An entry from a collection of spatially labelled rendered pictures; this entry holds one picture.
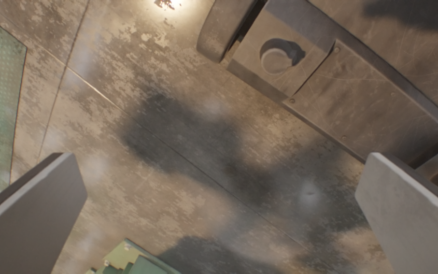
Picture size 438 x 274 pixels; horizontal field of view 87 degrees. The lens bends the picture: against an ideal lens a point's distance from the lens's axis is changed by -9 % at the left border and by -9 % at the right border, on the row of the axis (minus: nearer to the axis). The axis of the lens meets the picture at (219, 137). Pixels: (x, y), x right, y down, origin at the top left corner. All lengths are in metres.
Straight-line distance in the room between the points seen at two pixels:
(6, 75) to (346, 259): 1.37
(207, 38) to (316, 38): 0.16
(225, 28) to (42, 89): 0.73
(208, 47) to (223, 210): 0.63
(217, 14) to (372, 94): 0.26
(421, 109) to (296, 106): 0.19
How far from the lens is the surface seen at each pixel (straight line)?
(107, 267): 1.67
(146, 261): 1.39
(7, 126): 1.27
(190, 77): 0.65
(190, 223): 1.03
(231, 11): 0.38
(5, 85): 1.12
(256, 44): 0.37
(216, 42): 0.40
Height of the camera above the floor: 0.57
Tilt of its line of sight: 53 degrees down
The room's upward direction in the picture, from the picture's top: 156 degrees counter-clockwise
